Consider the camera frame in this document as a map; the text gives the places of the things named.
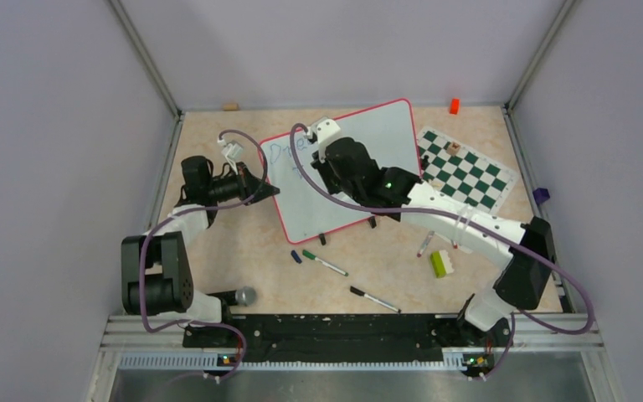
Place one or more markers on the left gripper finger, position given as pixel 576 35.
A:
pixel 249 180
pixel 263 193

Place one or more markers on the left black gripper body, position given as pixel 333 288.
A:
pixel 229 188

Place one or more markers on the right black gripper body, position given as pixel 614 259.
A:
pixel 331 181

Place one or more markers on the white board with pink frame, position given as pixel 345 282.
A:
pixel 388 133

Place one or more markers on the blue marker cap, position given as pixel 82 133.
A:
pixel 296 257

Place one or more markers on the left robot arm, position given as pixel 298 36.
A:
pixel 156 278

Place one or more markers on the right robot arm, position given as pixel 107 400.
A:
pixel 523 252

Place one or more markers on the green capped marker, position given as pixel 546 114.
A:
pixel 327 264

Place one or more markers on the black chess pawn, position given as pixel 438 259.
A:
pixel 424 162

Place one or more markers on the pink purple marker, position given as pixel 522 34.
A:
pixel 422 248

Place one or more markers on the wooden cube chess piece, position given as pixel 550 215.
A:
pixel 454 148

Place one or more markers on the black capped marker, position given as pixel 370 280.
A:
pixel 358 292

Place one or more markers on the orange toy block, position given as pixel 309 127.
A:
pixel 454 106

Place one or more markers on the green white chessboard mat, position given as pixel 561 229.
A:
pixel 471 177

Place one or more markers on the green white toy brick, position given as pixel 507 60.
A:
pixel 441 263

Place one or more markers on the purple toy block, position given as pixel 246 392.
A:
pixel 541 195

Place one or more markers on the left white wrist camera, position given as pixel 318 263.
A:
pixel 232 151

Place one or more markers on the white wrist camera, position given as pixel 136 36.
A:
pixel 323 131
pixel 232 151

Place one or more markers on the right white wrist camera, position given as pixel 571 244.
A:
pixel 323 131

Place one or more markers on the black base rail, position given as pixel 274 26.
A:
pixel 346 338

